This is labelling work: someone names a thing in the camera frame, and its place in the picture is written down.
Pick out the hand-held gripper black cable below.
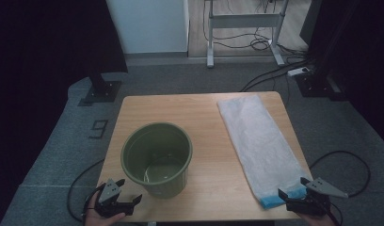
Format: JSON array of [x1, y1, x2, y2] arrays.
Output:
[[308, 150, 372, 226], [66, 158, 106, 224]]

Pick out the dark curtain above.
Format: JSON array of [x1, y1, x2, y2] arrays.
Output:
[[0, 0, 129, 220], [299, 0, 384, 149]]

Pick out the white metal desk frame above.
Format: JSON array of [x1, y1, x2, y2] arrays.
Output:
[[205, 0, 290, 69]]

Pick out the person's left hand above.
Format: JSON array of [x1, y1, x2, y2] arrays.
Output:
[[84, 197, 127, 226]]

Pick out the left hand-held gripper black cable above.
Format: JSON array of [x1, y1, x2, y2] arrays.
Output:
[[66, 158, 106, 224]]

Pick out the right hand-held gripper black cable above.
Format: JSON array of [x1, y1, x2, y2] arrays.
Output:
[[308, 150, 372, 226]]

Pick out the white panel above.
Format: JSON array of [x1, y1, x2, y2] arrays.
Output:
[[105, 0, 190, 55]]

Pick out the black stand base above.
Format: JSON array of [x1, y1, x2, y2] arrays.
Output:
[[78, 73, 122, 107], [295, 71, 348, 102]]

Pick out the white plastic bag blue edge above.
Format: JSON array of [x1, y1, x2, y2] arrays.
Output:
[[216, 94, 311, 210]]

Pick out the tangle of black floor cables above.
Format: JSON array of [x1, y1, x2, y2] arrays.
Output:
[[202, 0, 278, 52]]

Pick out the person's right hand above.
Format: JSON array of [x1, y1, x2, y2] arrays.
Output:
[[295, 210, 337, 226]]

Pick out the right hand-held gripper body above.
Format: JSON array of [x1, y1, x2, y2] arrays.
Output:
[[285, 177, 349, 218]]

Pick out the green plastic bin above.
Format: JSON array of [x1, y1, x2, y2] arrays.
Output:
[[120, 121, 194, 200]]

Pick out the white power strip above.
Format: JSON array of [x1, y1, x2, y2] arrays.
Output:
[[286, 66, 311, 78]]

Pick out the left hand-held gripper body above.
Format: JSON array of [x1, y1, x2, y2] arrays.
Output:
[[94, 178, 136, 219]]

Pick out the black power strip cables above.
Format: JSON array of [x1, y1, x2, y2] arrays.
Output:
[[239, 46, 316, 106]]

